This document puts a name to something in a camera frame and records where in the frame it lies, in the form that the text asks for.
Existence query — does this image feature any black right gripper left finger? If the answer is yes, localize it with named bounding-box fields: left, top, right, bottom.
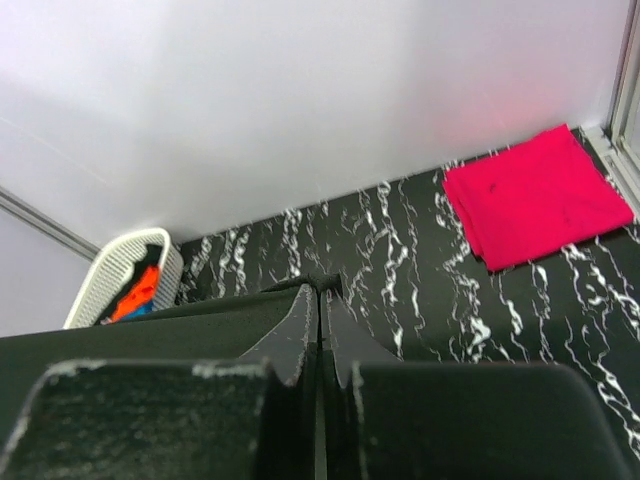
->
left=0, top=282, right=321, bottom=480

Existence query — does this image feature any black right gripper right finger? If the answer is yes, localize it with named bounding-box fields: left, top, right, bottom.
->
left=319, top=291, right=639, bottom=479

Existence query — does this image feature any black t shirt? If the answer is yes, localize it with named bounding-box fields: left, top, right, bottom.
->
left=94, top=244, right=162, bottom=325
left=1, top=273, right=342, bottom=416

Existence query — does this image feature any blue t shirt in basket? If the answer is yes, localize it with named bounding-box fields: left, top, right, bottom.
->
left=120, top=301, right=153, bottom=321

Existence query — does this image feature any orange t shirt in basket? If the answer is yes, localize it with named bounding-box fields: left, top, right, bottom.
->
left=108, top=266, right=160, bottom=323

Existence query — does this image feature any white plastic basket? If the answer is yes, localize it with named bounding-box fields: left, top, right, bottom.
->
left=63, top=227, right=184, bottom=329

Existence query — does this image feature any black t shirt in basket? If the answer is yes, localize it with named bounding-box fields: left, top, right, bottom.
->
left=94, top=244, right=162, bottom=325

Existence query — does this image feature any folded pink t shirt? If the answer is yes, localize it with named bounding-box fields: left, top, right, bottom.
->
left=443, top=125, right=634, bottom=272

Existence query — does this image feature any left aluminium corner post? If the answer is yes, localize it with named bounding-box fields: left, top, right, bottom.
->
left=1, top=187, right=100, bottom=261

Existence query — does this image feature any aluminium corner post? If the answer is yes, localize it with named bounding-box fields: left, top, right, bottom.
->
left=1, top=187, right=100, bottom=261
left=583, top=1, right=639, bottom=214

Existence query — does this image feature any right aluminium corner post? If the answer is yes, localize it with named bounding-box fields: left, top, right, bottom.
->
left=583, top=1, right=639, bottom=214

